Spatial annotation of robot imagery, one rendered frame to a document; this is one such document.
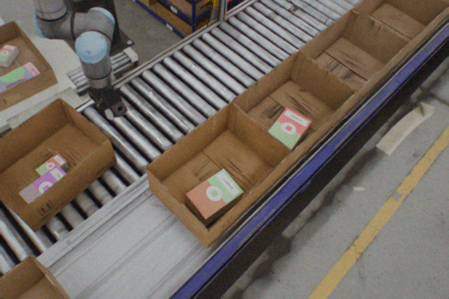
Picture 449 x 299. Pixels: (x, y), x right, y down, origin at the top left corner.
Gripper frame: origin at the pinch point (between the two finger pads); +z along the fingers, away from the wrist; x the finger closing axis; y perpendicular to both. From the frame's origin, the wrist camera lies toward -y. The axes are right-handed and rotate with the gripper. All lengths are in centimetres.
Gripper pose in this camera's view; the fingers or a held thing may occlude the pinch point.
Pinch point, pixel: (114, 117)
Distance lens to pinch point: 152.8
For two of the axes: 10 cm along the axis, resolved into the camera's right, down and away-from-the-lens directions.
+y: -7.3, -6.0, 3.4
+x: -6.8, 5.8, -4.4
